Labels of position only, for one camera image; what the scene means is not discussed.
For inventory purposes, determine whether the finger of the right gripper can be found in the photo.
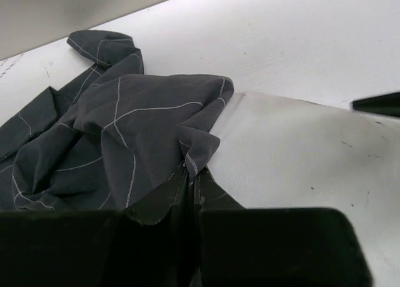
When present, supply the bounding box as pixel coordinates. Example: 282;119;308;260
351;92;400;116

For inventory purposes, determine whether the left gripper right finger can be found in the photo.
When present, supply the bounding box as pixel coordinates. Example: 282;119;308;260
193;170;374;286

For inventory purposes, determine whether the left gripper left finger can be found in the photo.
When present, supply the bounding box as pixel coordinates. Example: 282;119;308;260
1;166;189;286

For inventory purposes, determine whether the white pillow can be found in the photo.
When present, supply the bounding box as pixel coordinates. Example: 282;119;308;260
208;93;399;286

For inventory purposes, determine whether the dark grey checked pillowcase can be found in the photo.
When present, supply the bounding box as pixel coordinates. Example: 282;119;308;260
1;30;234;211

